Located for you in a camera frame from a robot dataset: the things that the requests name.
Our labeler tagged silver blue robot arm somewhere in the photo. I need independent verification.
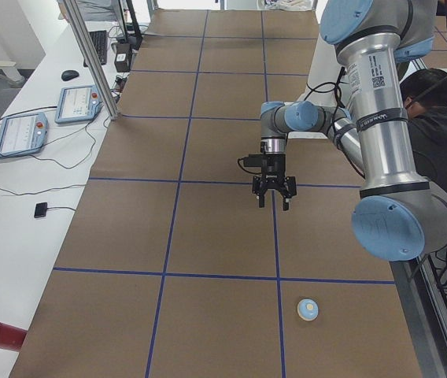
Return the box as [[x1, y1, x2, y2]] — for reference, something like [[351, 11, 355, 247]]
[[243, 1, 447, 261]]

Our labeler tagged small black square device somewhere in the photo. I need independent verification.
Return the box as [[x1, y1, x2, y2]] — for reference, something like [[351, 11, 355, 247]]
[[34, 202, 48, 219]]

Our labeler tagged far blue teach pendant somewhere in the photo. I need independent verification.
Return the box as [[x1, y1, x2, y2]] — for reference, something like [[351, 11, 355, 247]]
[[54, 85, 102, 124]]

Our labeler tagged blue teach pendant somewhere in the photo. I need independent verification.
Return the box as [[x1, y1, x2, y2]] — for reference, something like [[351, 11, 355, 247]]
[[54, 85, 102, 124], [0, 113, 48, 159]]

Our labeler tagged blue bell with yellow button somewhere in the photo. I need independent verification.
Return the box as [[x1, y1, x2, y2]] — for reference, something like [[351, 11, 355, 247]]
[[297, 298, 319, 321]]

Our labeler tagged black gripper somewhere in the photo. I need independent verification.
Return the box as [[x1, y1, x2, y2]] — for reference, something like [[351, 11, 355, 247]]
[[252, 154, 297, 211]]

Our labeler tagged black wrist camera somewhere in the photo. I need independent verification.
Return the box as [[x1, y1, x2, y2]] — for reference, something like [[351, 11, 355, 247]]
[[237, 154, 263, 175]]

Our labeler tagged aluminium frame post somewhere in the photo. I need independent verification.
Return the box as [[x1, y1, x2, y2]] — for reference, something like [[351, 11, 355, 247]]
[[63, 0, 119, 120]]

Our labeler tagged black computer mouse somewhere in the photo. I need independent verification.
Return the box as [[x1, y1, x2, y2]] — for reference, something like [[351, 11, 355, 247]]
[[61, 69, 79, 82]]

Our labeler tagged person in black hoodie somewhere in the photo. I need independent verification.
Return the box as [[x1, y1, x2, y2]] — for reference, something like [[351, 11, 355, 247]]
[[400, 69, 447, 193]]

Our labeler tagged near blue teach pendant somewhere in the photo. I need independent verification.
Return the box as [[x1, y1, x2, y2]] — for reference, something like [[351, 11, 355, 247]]
[[0, 113, 48, 159]]

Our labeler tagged small black box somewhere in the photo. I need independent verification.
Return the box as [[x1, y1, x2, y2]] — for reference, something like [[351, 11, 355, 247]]
[[114, 43, 132, 72]]

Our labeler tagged black keyboard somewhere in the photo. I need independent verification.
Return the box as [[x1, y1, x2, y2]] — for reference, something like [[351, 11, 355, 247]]
[[89, 30, 108, 65]]

